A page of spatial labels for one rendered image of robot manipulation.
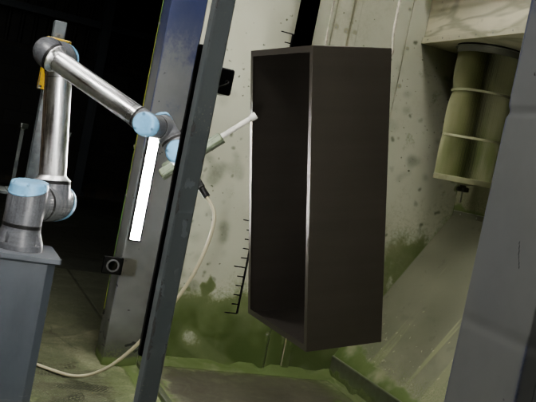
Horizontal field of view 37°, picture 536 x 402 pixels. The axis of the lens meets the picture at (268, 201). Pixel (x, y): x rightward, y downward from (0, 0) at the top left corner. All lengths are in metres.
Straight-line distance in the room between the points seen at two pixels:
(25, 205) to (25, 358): 0.59
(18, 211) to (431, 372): 2.05
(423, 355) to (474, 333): 2.61
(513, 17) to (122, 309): 2.37
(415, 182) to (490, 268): 3.18
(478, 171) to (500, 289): 2.85
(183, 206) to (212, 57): 0.39
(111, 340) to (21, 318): 1.00
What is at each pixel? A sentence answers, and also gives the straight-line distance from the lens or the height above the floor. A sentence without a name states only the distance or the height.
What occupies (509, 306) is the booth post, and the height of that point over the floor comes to 1.02.
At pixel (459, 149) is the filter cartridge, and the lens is 4.26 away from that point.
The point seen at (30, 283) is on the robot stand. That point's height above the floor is 0.53.
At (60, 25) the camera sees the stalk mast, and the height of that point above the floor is 1.62.
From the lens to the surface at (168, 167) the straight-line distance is 3.44.
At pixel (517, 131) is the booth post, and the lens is 1.47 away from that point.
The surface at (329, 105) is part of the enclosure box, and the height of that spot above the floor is 1.43.
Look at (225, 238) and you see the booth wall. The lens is 4.17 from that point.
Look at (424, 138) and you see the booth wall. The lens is 4.63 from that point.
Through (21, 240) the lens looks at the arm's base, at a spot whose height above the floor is 0.68.
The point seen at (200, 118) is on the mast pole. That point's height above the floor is 1.25.
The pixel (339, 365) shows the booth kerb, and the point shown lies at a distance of 4.50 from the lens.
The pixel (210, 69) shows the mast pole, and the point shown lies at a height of 1.37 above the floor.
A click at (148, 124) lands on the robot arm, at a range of 3.01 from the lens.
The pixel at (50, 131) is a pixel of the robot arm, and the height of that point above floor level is 1.11.
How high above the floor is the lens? 1.18
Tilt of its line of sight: 3 degrees down
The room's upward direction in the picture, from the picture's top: 11 degrees clockwise
